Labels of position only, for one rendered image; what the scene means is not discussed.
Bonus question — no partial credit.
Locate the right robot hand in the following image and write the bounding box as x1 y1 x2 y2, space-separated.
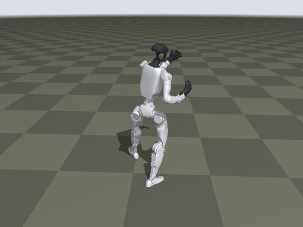
179 80 192 96

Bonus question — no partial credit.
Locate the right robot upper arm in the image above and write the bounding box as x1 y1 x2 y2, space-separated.
160 70 172 104

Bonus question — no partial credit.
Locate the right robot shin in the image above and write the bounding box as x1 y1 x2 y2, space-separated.
149 146 165 181

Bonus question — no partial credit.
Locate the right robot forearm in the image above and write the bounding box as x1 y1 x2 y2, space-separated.
168 93 185 104

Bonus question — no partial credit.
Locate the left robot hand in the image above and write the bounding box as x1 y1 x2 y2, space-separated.
164 50 183 63

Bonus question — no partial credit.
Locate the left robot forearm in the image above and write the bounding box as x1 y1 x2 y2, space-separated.
160 60 170 69

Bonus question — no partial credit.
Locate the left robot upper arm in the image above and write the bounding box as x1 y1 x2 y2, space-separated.
139 60 147 69

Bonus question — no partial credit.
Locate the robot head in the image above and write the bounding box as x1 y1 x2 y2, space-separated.
148 43 168 68

